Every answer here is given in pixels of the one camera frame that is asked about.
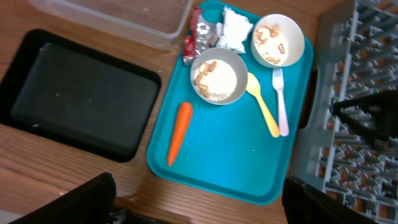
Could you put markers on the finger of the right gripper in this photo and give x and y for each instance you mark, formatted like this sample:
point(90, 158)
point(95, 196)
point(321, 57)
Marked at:
point(369, 135)
point(360, 101)

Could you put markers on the grey bowl with rice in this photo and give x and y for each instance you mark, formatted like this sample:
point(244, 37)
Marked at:
point(219, 76)

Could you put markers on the orange carrot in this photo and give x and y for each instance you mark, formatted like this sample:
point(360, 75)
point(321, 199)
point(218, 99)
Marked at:
point(182, 122)

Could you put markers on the red silver foil wrapper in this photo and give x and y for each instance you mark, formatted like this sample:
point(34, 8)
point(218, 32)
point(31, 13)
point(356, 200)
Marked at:
point(202, 36)

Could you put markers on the grey dishwasher rack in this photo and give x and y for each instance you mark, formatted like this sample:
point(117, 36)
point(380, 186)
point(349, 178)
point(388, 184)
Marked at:
point(355, 56)

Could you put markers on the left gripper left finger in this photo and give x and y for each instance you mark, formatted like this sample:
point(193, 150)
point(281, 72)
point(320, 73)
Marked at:
point(90, 203)

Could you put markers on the yellow plastic spoon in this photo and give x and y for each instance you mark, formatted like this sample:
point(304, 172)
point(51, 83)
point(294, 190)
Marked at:
point(253, 87)

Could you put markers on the crumpled white napkin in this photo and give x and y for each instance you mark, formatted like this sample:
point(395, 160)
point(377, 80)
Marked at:
point(233, 31)

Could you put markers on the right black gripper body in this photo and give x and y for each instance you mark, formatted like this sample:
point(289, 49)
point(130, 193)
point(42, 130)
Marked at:
point(385, 119)

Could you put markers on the teal plastic tray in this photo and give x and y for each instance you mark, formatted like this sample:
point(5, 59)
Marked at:
point(228, 149)

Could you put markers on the clear plastic bin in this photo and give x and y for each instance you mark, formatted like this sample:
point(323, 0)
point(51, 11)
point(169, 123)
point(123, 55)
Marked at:
point(155, 23)

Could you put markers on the black plastic tray bin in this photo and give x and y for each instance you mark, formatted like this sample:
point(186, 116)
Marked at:
point(78, 96)

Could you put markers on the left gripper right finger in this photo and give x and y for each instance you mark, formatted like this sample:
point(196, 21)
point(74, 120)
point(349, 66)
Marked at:
point(305, 204)

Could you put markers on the cream bowl with peanuts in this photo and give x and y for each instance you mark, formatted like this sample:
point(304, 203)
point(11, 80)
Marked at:
point(277, 41)

